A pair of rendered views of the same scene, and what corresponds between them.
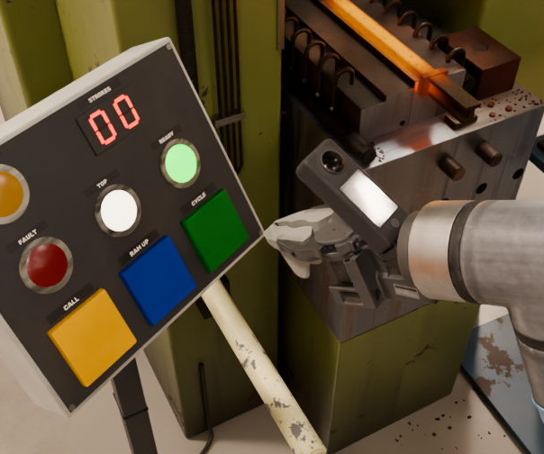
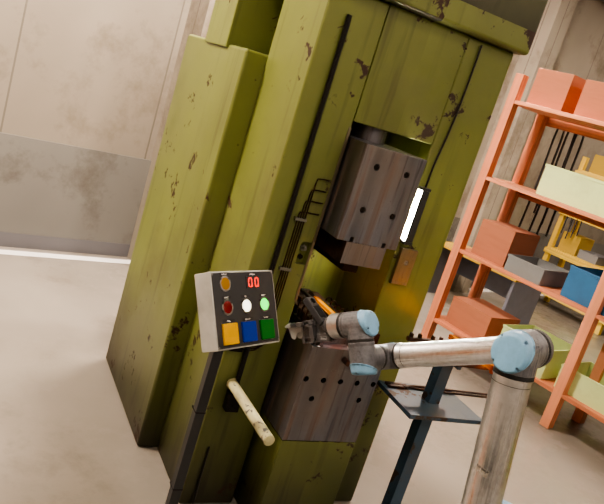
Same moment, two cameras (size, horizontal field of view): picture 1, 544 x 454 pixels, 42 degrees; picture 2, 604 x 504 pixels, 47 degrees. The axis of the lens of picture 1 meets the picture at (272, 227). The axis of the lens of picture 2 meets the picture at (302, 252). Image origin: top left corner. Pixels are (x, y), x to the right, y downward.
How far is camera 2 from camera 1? 1.91 m
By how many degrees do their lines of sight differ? 32
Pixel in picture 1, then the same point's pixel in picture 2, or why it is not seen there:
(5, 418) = (83, 466)
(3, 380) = (84, 452)
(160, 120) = (263, 289)
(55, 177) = (236, 287)
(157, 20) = not seen: hidden behind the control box
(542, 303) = (354, 328)
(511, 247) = (350, 315)
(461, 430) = not seen: outside the picture
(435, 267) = (332, 322)
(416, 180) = (332, 363)
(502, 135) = not seen: hidden behind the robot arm
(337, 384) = (273, 469)
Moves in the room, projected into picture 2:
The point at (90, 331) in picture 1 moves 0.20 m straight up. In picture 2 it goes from (231, 330) to (246, 278)
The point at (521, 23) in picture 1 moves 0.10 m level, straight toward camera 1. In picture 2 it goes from (386, 332) to (380, 337)
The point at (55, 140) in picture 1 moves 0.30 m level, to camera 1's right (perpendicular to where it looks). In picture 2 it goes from (239, 278) to (317, 302)
